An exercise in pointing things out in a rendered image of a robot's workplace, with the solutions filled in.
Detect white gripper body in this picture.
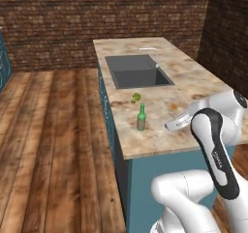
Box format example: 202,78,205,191
164,111,194,132

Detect silver tap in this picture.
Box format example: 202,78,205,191
139,47,160,69

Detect teal cupboard run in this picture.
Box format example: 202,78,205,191
0,26,14,94

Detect teal kitchen island cabinet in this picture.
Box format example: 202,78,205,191
97,63,236,233

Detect dark grey sink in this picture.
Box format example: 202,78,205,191
104,53,176,91

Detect green beer bottle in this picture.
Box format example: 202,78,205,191
136,102,147,132

